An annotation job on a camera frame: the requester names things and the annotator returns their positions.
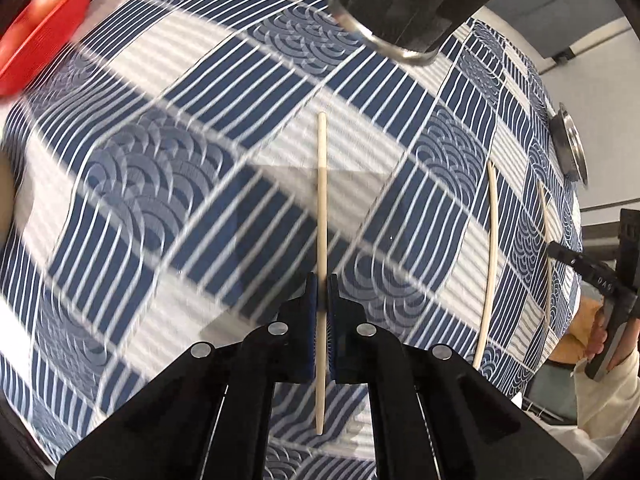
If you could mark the blue white patterned tablecloth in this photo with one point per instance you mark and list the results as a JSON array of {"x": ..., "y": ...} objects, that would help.
[{"x": 165, "y": 165}]

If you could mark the white sleeved right forearm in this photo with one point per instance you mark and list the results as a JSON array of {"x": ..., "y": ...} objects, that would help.
[{"x": 605, "y": 409}]

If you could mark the wooden chopstick apart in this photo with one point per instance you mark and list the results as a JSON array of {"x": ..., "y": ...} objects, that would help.
[{"x": 322, "y": 272}]

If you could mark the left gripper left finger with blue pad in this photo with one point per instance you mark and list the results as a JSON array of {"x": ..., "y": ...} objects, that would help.
[{"x": 206, "y": 415}]

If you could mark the lone wooden chopstick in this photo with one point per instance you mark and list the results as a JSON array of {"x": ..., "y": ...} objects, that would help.
[{"x": 547, "y": 260}]

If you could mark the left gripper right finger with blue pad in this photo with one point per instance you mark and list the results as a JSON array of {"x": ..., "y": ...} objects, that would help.
[{"x": 434, "y": 416}]

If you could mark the person's right hand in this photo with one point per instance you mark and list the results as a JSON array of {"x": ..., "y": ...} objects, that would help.
[{"x": 590, "y": 311}]

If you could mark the red plastic fruit basket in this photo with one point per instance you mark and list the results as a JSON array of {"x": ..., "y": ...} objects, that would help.
[{"x": 42, "y": 45}]

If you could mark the beige ceramic mug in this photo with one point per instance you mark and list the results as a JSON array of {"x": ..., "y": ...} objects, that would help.
[{"x": 7, "y": 197}]

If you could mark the wooden chopstick of pair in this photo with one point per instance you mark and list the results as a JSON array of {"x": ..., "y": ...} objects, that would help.
[{"x": 492, "y": 269}]

